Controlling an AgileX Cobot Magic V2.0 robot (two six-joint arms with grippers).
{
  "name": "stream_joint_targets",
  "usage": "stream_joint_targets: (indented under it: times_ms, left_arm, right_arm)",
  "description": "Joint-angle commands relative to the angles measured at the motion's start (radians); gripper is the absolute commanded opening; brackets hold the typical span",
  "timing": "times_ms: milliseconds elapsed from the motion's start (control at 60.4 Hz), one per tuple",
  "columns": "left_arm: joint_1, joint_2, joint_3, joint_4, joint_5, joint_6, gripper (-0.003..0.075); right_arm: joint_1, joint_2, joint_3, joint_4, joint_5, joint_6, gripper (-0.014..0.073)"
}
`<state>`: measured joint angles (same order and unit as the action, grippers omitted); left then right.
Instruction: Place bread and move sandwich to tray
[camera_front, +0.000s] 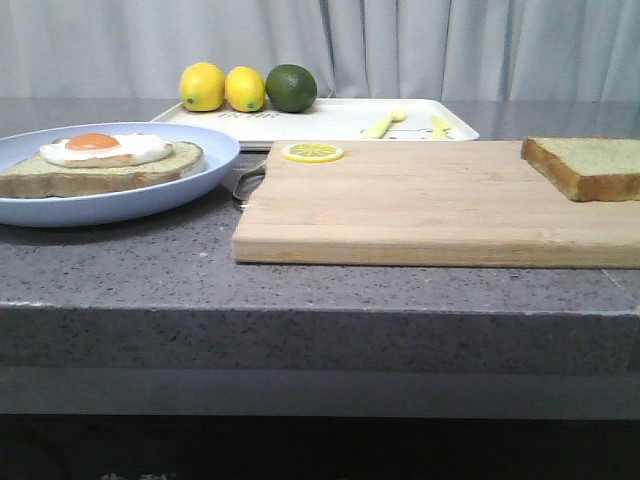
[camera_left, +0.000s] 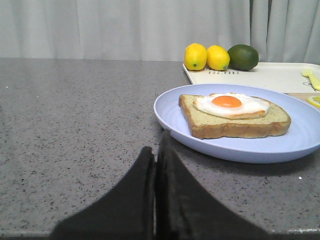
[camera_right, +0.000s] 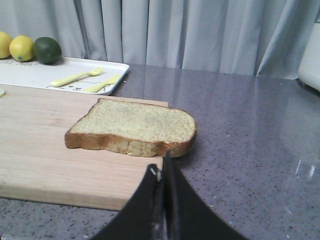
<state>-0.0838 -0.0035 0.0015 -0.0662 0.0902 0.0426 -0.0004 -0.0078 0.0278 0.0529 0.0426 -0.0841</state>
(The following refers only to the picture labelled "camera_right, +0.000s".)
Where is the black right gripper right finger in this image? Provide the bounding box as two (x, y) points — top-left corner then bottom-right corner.
(162, 150), (245, 240)

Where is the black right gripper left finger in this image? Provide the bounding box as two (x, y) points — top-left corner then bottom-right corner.
(92, 164), (164, 240)

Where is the bread slice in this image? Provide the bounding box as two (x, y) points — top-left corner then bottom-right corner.
(64, 98), (197, 158)

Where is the white bear tray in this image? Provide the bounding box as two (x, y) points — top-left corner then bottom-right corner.
(0, 57), (130, 96)

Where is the wooden cutting board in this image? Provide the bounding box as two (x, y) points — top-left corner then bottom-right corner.
(0, 84), (162, 210)

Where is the yellow plastic knife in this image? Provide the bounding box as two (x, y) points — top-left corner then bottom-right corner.
(82, 74), (121, 93)

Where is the yellow plastic fork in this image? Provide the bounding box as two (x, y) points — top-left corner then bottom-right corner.
(50, 67), (104, 87)

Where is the white appliance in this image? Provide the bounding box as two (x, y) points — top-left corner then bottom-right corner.
(298, 20), (320, 91)

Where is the lemon slice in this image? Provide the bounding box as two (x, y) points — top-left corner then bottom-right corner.
(0, 88), (6, 97)

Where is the green lime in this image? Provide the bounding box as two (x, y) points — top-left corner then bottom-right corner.
(32, 37), (62, 65)

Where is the grey curtain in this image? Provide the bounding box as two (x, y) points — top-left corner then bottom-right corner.
(0, 0), (320, 79)

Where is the right yellow lemon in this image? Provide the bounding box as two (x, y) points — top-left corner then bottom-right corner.
(9, 35), (34, 62)

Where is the yellow lemon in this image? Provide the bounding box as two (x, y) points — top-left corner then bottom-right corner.
(9, 35), (34, 62)
(0, 31), (13, 59)

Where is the left yellow lemon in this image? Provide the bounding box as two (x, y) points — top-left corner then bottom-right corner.
(0, 31), (13, 59)

